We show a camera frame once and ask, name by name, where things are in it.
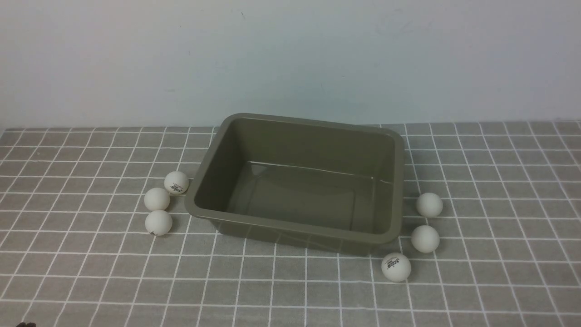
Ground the white ball with logo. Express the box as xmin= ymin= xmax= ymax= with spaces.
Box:
xmin=380 ymin=253 xmax=411 ymax=283
xmin=164 ymin=170 xmax=189 ymax=195

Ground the white plain ball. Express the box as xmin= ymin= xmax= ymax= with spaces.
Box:
xmin=416 ymin=193 xmax=443 ymax=218
xmin=411 ymin=225 xmax=440 ymax=254
xmin=143 ymin=188 xmax=171 ymax=211

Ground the olive green plastic bin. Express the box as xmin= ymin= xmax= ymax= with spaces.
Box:
xmin=184 ymin=113 xmax=405 ymax=256

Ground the grey checked tablecloth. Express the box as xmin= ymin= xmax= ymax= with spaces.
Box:
xmin=0 ymin=121 xmax=581 ymax=327

